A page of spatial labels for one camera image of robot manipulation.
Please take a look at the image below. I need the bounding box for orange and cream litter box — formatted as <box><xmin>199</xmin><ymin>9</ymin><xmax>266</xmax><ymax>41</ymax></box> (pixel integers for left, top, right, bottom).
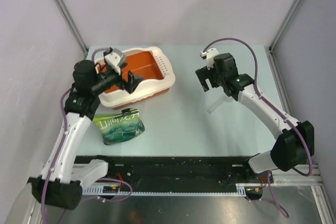
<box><xmin>99</xmin><ymin>46</ymin><xmax>175</xmax><ymax>110</ymax></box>

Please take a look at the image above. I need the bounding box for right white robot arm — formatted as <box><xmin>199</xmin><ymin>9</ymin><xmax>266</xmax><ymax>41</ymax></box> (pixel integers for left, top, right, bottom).
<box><xmin>195</xmin><ymin>48</ymin><xmax>314</xmax><ymax>183</ymax></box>

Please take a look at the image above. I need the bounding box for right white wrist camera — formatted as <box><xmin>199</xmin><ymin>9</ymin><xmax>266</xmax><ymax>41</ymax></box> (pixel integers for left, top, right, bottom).
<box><xmin>200</xmin><ymin>48</ymin><xmax>219</xmax><ymax>70</ymax></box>

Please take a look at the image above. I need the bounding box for aluminium frame post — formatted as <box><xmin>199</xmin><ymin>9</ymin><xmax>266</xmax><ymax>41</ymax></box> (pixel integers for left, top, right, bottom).
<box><xmin>269</xmin><ymin>0</ymin><xmax>304</xmax><ymax>52</ymax></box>
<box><xmin>54</xmin><ymin>0</ymin><xmax>88</xmax><ymax>55</ymax></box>

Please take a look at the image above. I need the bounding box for left aluminium frame post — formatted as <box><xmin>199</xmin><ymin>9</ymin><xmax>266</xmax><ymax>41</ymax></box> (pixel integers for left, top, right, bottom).
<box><xmin>54</xmin><ymin>0</ymin><xmax>88</xmax><ymax>55</ymax></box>

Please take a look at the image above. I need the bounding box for clear plastic scoop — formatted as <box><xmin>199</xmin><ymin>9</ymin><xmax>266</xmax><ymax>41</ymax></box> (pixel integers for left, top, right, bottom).
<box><xmin>206</xmin><ymin>94</ymin><xmax>233</xmax><ymax>114</ymax></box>

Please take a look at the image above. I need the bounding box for right aluminium frame post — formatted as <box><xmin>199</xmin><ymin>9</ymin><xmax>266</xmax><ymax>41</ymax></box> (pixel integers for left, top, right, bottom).
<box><xmin>269</xmin><ymin>0</ymin><xmax>304</xmax><ymax>52</ymax></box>

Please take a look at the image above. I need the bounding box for green litter bag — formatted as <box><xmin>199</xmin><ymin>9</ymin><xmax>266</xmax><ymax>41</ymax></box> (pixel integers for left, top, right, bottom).
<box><xmin>93</xmin><ymin>108</ymin><xmax>145</xmax><ymax>145</ymax></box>

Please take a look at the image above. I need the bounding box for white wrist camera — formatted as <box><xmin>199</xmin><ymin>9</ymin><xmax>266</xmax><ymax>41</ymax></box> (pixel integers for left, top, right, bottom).
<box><xmin>103</xmin><ymin>47</ymin><xmax>127</xmax><ymax>75</ymax></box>
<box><xmin>200</xmin><ymin>48</ymin><xmax>219</xmax><ymax>70</ymax></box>

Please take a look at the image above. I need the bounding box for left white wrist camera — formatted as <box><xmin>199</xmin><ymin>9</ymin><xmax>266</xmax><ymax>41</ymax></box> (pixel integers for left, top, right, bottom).
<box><xmin>103</xmin><ymin>47</ymin><xmax>127</xmax><ymax>75</ymax></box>

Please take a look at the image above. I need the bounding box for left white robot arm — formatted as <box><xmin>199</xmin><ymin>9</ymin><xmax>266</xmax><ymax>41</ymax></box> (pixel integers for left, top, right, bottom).
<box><xmin>28</xmin><ymin>60</ymin><xmax>143</xmax><ymax>210</ymax></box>

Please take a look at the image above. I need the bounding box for aluminium side rail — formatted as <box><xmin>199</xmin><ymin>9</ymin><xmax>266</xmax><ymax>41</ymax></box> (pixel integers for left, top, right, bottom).
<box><xmin>265</xmin><ymin>47</ymin><xmax>335</xmax><ymax>223</ymax></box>

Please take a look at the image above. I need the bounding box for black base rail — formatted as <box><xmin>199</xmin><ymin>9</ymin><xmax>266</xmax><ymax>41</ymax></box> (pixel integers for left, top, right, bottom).
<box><xmin>75</xmin><ymin>155</ymin><xmax>266</xmax><ymax>194</ymax></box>

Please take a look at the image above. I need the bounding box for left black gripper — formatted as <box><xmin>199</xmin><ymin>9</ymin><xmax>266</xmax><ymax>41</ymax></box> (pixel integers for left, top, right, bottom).
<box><xmin>91</xmin><ymin>62</ymin><xmax>143</xmax><ymax>95</ymax></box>

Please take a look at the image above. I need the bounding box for white slotted cable duct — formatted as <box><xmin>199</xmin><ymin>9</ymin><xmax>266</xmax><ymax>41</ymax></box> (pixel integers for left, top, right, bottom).
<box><xmin>81</xmin><ymin>183</ymin><xmax>263</xmax><ymax>197</ymax></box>

